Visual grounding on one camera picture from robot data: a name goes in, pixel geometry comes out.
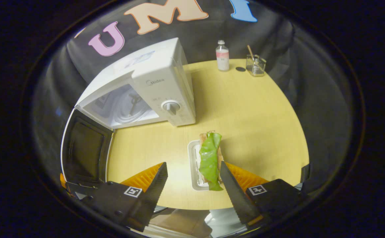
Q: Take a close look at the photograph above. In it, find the white rounded object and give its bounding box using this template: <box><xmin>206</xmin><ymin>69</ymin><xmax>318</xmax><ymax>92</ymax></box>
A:
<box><xmin>206</xmin><ymin>208</ymin><xmax>246</xmax><ymax>238</ymax></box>

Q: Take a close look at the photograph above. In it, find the lettuce sandwich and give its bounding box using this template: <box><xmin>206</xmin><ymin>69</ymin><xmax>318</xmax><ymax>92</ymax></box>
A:
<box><xmin>198</xmin><ymin>131</ymin><xmax>224</xmax><ymax>191</ymax></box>

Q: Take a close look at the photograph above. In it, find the brown cloth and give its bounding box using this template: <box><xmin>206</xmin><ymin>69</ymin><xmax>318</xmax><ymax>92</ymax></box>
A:
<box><xmin>149</xmin><ymin>208</ymin><xmax>212</xmax><ymax>238</ymax></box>

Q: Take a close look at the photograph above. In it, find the white microwave oven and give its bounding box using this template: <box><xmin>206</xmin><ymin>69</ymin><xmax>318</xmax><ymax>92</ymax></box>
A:
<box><xmin>60</xmin><ymin>37</ymin><xmax>196</xmax><ymax>185</ymax></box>

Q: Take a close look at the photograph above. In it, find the small clear bottle pink label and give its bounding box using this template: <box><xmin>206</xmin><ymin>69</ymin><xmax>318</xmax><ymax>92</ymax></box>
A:
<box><xmin>215</xmin><ymin>40</ymin><xmax>230</xmax><ymax>71</ymax></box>

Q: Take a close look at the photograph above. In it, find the white plastic food tray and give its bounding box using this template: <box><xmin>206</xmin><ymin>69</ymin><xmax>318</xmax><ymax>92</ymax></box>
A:
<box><xmin>188</xmin><ymin>140</ymin><xmax>224</xmax><ymax>191</ymax></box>

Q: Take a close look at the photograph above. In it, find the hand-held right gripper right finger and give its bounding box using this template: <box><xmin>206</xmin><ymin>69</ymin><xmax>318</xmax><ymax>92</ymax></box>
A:
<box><xmin>219</xmin><ymin>161</ymin><xmax>308</xmax><ymax>228</ymax></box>

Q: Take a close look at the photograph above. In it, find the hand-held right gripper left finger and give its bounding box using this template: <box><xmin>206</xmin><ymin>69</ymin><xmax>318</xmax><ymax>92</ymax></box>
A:
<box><xmin>80</xmin><ymin>162</ymin><xmax>169</xmax><ymax>232</ymax></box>

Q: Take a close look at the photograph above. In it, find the clear glass cup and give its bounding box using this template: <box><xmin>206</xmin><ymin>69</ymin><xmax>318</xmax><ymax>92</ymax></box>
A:
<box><xmin>246</xmin><ymin>54</ymin><xmax>267</xmax><ymax>77</ymax></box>

